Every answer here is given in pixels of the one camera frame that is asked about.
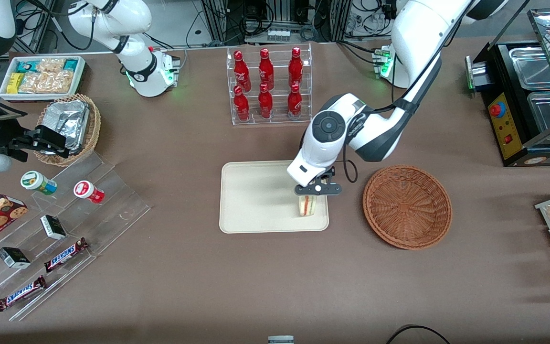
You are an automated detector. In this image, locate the red soda bottle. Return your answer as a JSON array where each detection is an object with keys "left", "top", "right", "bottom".
[
  {"left": 259, "top": 48, "right": 275, "bottom": 90},
  {"left": 287, "top": 83, "right": 303, "bottom": 118},
  {"left": 258, "top": 84, "right": 274, "bottom": 119},
  {"left": 233, "top": 50, "right": 252, "bottom": 92},
  {"left": 233, "top": 85, "right": 250, "bottom": 121},
  {"left": 288, "top": 47, "right": 304, "bottom": 88}
]

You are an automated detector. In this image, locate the triangular sandwich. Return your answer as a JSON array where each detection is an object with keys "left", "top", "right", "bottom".
[{"left": 298, "top": 195, "right": 318, "bottom": 217}]

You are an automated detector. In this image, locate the clear bag of crackers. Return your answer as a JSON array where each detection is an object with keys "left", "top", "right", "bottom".
[
  {"left": 36, "top": 57, "right": 66, "bottom": 75},
  {"left": 19, "top": 71, "right": 74, "bottom": 94}
]

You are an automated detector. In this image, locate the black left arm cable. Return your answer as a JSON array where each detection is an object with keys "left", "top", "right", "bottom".
[{"left": 343, "top": 103, "right": 416, "bottom": 185}]

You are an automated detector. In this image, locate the clear acrylic bottle rack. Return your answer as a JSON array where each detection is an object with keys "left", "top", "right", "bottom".
[{"left": 226, "top": 43, "right": 313, "bottom": 126}]

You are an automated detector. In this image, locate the silver foil packet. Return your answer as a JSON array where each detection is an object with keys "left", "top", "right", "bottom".
[
  {"left": 59, "top": 115, "right": 91, "bottom": 155},
  {"left": 42, "top": 99, "right": 90, "bottom": 127}
]

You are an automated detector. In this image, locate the aluminium frame rack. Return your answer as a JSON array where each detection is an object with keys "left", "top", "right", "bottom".
[{"left": 201, "top": 0, "right": 353, "bottom": 44}]

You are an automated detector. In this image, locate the clear acrylic stepped stand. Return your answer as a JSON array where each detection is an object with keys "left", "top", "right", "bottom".
[{"left": 0, "top": 150, "right": 152, "bottom": 322}]

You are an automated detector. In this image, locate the snickers bar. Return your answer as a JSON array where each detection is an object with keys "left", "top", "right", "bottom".
[
  {"left": 43, "top": 237, "right": 89, "bottom": 273},
  {"left": 0, "top": 276, "right": 47, "bottom": 312}
]

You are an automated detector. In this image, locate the yellow snack packet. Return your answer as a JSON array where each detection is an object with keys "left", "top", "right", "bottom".
[{"left": 7, "top": 73, "right": 25, "bottom": 95}]

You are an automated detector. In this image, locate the red lid cup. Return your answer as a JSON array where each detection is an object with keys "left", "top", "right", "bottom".
[{"left": 74, "top": 180, "right": 105, "bottom": 204}]

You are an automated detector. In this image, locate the green lid cup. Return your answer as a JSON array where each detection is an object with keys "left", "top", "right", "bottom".
[{"left": 21, "top": 171, "right": 58, "bottom": 196}]

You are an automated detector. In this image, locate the round brown wicker basket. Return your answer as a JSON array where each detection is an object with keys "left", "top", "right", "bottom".
[{"left": 362, "top": 165, "right": 453, "bottom": 250}]

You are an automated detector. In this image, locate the white snack bin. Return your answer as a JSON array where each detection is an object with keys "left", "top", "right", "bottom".
[{"left": 0, "top": 55, "right": 87, "bottom": 102}]

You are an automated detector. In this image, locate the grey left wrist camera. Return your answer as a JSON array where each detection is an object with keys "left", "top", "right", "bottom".
[{"left": 294, "top": 183, "right": 342, "bottom": 197}]

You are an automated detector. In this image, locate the cream rectangular tray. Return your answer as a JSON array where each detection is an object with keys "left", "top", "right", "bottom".
[{"left": 219, "top": 160, "right": 329, "bottom": 234}]

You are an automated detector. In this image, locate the tan wicker basket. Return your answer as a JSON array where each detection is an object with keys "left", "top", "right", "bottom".
[{"left": 33, "top": 93, "right": 102, "bottom": 167}]

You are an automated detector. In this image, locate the small dark box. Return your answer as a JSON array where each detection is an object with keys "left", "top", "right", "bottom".
[
  {"left": 40, "top": 215, "right": 67, "bottom": 240},
  {"left": 0, "top": 247, "right": 32, "bottom": 269}
]

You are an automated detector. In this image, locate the black cable loop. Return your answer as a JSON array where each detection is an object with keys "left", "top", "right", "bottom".
[{"left": 387, "top": 324, "right": 450, "bottom": 344}]

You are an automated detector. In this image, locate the black food warmer cabinet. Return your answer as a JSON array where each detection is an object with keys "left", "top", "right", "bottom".
[{"left": 465, "top": 7, "right": 550, "bottom": 168}]

